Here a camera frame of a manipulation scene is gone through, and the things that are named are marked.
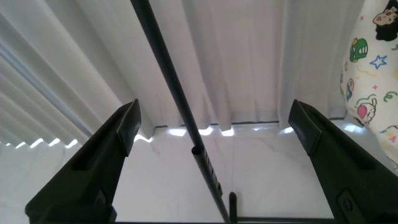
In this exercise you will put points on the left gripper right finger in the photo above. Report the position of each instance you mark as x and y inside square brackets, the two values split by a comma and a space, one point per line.
[351, 177]

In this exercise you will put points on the white curtain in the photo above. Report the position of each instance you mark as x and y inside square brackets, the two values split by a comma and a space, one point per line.
[233, 62]

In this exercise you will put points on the cream printed garment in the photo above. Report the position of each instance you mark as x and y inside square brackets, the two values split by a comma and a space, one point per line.
[373, 93]

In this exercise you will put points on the black clothes rack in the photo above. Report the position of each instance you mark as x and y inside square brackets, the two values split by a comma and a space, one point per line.
[164, 62]

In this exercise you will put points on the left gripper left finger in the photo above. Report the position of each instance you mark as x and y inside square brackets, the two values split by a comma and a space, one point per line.
[87, 180]

